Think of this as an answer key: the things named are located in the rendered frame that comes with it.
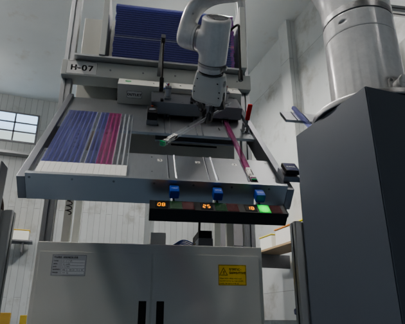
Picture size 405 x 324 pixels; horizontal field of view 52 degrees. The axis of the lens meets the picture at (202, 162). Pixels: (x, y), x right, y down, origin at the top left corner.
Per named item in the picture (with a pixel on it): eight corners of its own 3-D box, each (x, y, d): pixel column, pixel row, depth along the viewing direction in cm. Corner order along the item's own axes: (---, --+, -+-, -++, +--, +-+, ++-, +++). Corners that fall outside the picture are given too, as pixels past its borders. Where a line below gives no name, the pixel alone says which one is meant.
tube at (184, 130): (163, 146, 110) (164, 143, 109) (159, 145, 110) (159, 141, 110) (230, 105, 153) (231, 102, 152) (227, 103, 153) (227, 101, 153)
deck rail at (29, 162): (26, 198, 103) (24, 175, 100) (17, 198, 102) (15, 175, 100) (74, 108, 167) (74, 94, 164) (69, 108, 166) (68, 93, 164)
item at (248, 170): (256, 184, 113) (256, 179, 113) (251, 183, 113) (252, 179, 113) (225, 121, 159) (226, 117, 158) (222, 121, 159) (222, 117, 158)
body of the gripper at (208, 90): (231, 68, 126) (227, 101, 133) (201, 60, 129) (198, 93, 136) (222, 76, 121) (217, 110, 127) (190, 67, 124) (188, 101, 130)
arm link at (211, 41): (191, 62, 122) (220, 69, 119) (194, 16, 114) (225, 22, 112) (202, 53, 128) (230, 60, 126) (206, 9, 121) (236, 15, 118)
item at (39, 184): (283, 209, 112) (288, 186, 110) (26, 198, 103) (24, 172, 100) (281, 207, 114) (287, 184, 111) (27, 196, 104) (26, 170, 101)
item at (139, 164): (283, 198, 113) (285, 188, 111) (26, 186, 103) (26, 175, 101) (265, 168, 130) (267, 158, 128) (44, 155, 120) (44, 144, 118)
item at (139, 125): (252, 152, 147) (254, 138, 145) (57, 139, 137) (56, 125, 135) (234, 120, 176) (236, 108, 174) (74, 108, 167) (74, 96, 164)
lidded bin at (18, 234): (29, 242, 934) (30, 232, 942) (28, 240, 904) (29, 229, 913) (9, 242, 921) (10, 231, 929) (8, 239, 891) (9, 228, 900)
